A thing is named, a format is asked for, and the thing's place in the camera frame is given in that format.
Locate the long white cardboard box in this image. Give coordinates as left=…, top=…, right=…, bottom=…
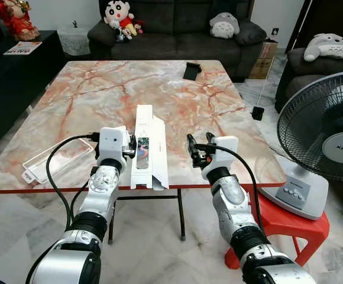
left=130, top=104, right=170, bottom=192

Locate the black power adapter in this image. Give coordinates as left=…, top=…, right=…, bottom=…
left=251, top=105, right=266, bottom=122

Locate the marble pattern folding table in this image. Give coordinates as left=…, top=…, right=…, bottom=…
left=0, top=59, right=288, bottom=244

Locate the small black pouch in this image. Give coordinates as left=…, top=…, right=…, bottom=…
left=183, top=61, right=202, bottom=82

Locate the clear plastic tray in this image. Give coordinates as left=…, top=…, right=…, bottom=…
left=21, top=137, right=96, bottom=185

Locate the brown cardboard box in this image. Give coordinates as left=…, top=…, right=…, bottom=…
left=248, top=40, right=278, bottom=80

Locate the dark grey sofa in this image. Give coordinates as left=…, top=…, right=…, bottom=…
left=87, top=0, right=268, bottom=81

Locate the dark grey armchair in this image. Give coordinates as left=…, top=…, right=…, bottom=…
left=274, top=47, right=343, bottom=114

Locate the red plastic stool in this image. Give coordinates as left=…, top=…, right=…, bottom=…
left=224, top=192, right=331, bottom=270

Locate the small grey Totoro plush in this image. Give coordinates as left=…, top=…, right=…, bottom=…
left=209, top=11, right=241, bottom=40

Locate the white lace covered side table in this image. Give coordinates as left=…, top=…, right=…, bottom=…
left=56, top=20, right=93, bottom=56

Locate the grey table fan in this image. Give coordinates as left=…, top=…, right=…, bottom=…
left=259, top=69, right=343, bottom=221

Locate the cartoon boy plush doll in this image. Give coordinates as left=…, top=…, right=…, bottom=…
left=103, top=0, right=144, bottom=43

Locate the long black TV cabinet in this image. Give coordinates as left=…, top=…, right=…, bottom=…
left=0, top=30, right=66, bottom=158

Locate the red and white magazine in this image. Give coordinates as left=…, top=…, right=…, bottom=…
left=3, top=40, right=43, bottom=56

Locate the large grey Totoro plush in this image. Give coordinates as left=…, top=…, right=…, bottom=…
left=303, top=33, right=343, bottom=66

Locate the red costumed doll figurine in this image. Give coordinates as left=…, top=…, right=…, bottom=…
left=0, top=0, right=41, bottom=41

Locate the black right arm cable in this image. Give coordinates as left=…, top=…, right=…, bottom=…
left=194, top=141, right=263, bottom=233

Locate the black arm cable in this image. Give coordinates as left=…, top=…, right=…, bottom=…
left=27, top=133, right=102, bottom=284
left=194, top=141, right=263, bottom=233

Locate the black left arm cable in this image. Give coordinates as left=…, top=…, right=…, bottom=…
left=27, top=133, right=102, bottom=284

